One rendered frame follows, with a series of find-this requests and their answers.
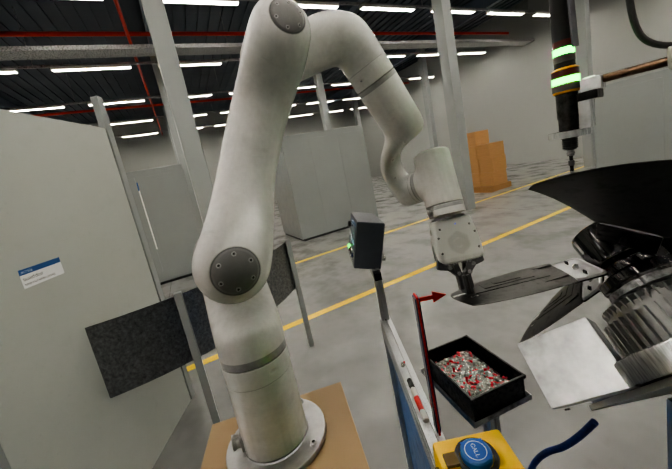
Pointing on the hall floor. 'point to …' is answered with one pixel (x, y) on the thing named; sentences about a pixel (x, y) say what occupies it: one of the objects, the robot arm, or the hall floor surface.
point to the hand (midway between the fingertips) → (465, 283)
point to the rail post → (399, 409)
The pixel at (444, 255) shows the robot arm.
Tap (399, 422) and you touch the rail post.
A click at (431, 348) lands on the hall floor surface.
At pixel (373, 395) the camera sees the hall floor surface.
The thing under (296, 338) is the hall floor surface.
